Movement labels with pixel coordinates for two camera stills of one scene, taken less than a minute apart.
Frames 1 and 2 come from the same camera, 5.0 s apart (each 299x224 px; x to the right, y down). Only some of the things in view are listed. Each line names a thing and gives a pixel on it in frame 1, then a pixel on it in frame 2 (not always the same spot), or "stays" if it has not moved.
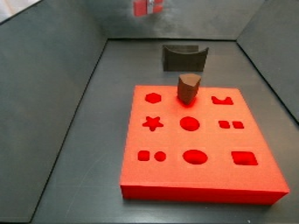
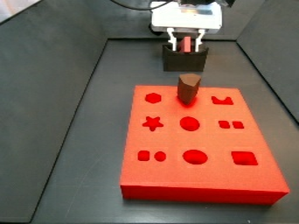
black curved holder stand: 183,58 stays
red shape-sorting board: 198,152 stays
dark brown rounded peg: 187,87 stays
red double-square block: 140,7 -> 187,44
